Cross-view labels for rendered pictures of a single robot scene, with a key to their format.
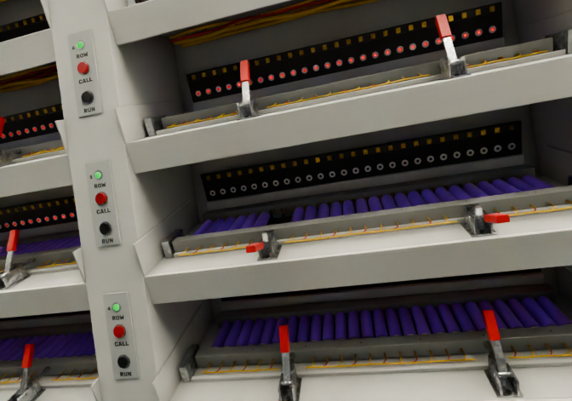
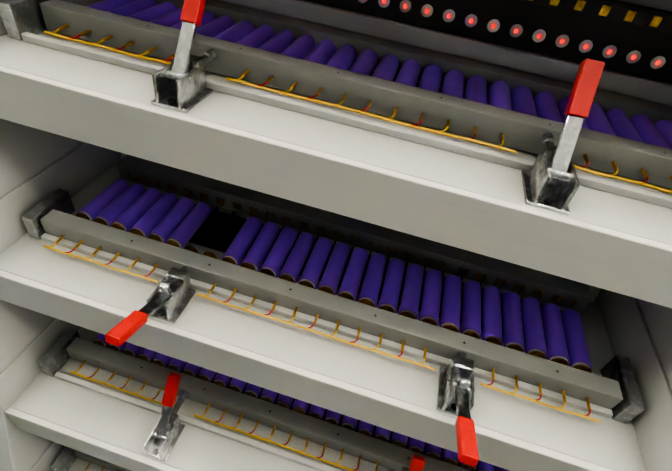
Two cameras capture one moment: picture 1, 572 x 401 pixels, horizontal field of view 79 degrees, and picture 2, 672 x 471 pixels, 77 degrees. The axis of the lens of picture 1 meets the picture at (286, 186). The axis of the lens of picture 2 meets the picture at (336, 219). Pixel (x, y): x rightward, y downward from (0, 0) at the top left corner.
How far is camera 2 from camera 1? 0.25 m
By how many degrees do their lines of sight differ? 26
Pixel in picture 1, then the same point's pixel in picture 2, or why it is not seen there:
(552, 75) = not seen: outside the picture
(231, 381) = (102, 396)
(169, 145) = (25, 93)
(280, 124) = (223, 148)
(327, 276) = (235, 369)
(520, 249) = (486, 446)
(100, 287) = not seen: outside the picture
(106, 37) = not seen: outside the picture
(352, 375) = (243, 445)
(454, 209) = (441, 348)
